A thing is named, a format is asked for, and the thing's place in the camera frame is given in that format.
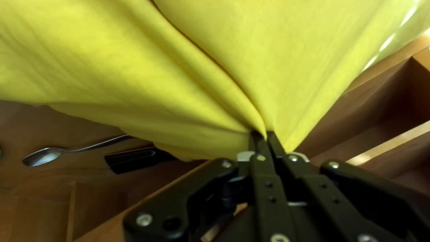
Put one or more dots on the metal spoon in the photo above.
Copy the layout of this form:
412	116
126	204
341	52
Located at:
48	155

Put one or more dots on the black remote control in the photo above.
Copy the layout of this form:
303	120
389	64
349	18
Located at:
136	159

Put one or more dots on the yellow pillow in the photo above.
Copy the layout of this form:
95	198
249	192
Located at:
197	77

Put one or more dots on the wooden roll-top desk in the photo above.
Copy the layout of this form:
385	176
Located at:
381	123

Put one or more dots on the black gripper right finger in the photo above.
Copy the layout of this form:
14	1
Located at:
322	213

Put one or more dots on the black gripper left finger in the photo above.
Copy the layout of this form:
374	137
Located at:
273	216

